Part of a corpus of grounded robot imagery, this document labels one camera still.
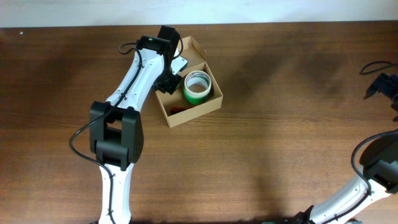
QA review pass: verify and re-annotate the white masking tape roll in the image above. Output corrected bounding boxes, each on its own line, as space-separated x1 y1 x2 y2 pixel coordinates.
184 70 212 92

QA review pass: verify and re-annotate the orange utility knife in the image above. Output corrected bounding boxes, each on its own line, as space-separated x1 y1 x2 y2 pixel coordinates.
170 106 193 115

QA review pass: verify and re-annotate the green tape roll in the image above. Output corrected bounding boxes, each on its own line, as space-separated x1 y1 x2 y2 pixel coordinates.
183 87 211 105

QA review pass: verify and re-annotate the brown cardboard box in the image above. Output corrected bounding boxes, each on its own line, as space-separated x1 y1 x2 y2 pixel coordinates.
155 36 223 128

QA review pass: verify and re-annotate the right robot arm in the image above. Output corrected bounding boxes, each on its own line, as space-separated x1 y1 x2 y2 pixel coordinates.
282 129 397 223

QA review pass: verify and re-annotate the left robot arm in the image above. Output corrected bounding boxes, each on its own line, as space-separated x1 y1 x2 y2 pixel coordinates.
90 26 188 223

